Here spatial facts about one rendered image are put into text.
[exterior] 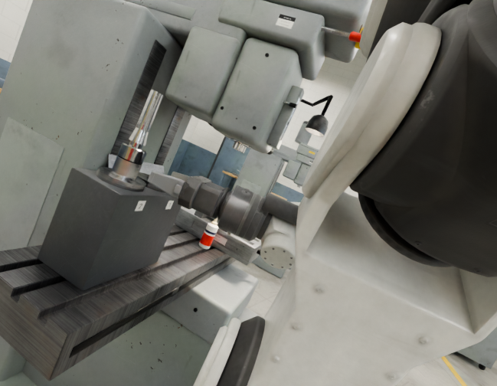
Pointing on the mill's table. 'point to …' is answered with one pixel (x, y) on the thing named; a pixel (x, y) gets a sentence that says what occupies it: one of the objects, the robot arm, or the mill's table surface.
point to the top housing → (332, 44)
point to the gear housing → (280, 29)
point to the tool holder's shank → (138, 139)
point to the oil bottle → (208, 234)
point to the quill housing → (256, 93)
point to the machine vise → (231, 246)
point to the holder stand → (106, 227)
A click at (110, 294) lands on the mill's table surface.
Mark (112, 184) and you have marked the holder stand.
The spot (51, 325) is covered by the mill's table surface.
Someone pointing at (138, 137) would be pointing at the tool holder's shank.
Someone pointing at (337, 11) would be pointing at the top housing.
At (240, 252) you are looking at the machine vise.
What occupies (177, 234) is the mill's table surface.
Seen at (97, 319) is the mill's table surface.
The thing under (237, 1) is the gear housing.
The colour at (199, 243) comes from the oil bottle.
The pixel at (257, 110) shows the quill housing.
